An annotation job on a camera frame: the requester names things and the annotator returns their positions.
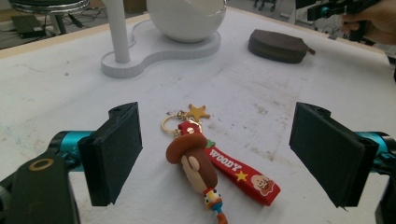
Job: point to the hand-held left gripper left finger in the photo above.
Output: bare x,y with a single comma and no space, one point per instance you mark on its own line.
112,155

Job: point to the white stand with pole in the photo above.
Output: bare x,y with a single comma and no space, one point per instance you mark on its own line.
149,46

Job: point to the white round bowl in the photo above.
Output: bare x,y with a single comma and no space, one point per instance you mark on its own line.
186,18

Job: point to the black flat box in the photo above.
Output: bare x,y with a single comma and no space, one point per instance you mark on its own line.
28,26

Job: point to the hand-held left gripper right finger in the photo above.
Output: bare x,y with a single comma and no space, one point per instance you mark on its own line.
330,155

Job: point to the chrome round stool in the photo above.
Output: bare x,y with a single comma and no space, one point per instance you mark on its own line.
49,7

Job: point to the brown zip pouch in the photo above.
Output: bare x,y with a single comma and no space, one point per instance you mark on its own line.
275,46

